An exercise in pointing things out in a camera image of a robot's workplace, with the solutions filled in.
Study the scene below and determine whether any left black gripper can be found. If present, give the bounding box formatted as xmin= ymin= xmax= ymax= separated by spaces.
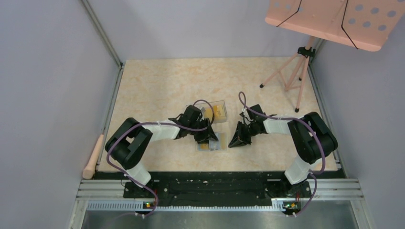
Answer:
xmin=189 ymin=117 xmax=218 ymax=144

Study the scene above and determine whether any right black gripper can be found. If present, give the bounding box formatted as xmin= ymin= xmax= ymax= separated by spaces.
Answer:
xmin=229 ymin=121 xmax=258 ymax=148

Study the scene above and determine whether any clear plastic card box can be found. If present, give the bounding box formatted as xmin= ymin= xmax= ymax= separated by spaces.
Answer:
xmin=192 ymin=100 xmax=228 ymax=124

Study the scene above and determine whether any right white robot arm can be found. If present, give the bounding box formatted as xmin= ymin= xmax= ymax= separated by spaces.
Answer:
xmin=228 ymin=104 xmax=338 ymax=197

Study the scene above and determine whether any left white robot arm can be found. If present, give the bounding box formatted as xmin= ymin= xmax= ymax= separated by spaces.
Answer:
xmin=105 ymin=105 xmax=218 ymax=200

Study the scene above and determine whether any grey credit card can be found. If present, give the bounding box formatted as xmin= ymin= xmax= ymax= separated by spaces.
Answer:
xmin=209 ymin=141 xmax=221 ymax=150

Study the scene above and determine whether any yellow card stack in box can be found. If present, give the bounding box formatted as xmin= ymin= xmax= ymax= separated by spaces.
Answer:
xmin=204 ymin=104 xmax=227 ymax=124

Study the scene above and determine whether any pink music stand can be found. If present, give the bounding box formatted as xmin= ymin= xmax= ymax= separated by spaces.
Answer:
xmin=259 ymin=0 xmax=400 ymax=113

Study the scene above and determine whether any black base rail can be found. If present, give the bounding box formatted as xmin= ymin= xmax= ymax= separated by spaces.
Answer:
xmin=123 ymin=172 xmax=311 ymax=207

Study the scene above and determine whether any wooden mallet handle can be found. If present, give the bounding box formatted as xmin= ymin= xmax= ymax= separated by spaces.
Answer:
xmin=82 ymin=134 xmax=104 ymax=179

